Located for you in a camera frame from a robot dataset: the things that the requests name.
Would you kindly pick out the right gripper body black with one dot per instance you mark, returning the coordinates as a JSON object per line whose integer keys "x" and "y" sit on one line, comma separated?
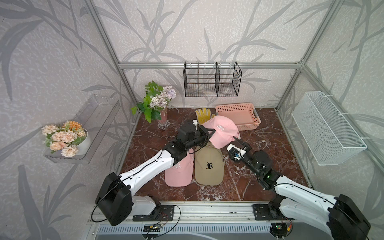
{"x": 249, "y": 160}

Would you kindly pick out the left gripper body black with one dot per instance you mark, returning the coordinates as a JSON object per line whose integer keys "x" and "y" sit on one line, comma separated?
{"x": 197, "y": 139}

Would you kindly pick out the beige baseball cap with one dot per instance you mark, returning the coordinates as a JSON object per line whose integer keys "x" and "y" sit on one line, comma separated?
{"x": 209, "y": 165}

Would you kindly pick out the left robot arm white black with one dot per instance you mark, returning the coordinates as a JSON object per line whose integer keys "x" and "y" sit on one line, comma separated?
{"x": 115, "y": 197}

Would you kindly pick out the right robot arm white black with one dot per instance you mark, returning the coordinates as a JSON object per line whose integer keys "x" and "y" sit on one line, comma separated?
{"x": 337, "y": 216}

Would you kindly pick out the yellow white work glove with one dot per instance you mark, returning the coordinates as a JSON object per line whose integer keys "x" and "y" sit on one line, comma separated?
{"x": 204, "y": 115}

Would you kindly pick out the pink glass vase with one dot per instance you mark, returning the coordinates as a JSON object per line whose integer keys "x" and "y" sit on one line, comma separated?
{"x": 163, "y": 123}

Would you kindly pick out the pink plastic basket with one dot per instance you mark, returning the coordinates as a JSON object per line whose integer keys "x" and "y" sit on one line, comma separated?
{"x": 244, "y": 115}

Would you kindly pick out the pink flat mat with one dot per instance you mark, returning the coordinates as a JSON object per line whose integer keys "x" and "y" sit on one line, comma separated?
{"x": 181, "y": 174}

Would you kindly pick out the purple white flower bouquet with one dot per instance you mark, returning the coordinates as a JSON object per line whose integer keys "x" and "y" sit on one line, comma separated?
{"x": 155, "y": 102}

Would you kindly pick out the white pot peach flowers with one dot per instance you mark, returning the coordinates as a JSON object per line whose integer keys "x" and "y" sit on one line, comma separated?
{"x": 69, "y": 139}

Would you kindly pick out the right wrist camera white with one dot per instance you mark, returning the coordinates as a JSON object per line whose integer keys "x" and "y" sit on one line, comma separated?
{"x": 235, "y": 154}

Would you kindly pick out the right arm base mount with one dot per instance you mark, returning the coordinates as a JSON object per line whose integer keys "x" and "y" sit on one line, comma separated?
{"x": 270, "y": 211}

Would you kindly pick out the black wire wall basket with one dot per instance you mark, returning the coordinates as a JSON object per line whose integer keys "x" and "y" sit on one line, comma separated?
{"x": 212, "y": 80}

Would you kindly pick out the white mesh wall basket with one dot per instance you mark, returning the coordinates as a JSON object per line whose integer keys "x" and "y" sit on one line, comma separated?
{"x": 328, "y": 134}

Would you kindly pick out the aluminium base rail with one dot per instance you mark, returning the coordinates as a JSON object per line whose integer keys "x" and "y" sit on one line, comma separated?
{"x": 195, "y": 212}

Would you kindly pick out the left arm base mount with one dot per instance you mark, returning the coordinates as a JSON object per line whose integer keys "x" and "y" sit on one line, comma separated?
{"x": 146, "y": 209}

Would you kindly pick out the clear acrylic wall shelf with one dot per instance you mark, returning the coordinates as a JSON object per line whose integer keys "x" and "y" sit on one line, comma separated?
{"x": 95, "y": 116}

